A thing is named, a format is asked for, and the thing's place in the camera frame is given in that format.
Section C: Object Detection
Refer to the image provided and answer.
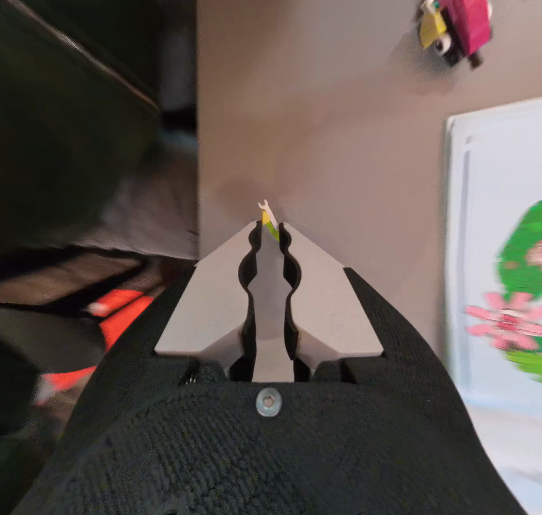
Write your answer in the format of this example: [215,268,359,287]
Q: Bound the lime yellow lego feather piece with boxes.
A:
[257,200,281,243]

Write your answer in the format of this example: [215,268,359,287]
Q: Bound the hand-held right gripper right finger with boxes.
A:
[279,222,384,381]

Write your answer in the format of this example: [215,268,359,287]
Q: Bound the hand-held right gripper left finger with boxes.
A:
[154,220,262,381]

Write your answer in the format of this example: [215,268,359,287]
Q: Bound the dark furniture panel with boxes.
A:
[0,0,161,253]

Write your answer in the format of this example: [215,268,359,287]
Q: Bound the orange plastic object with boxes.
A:
[36,289,155,403]

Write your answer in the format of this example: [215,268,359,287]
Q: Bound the lego instruction booklet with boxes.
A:
[445,97,542,414]

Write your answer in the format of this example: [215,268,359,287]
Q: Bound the pink yellow lego bird model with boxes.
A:
[417,0,494,69]

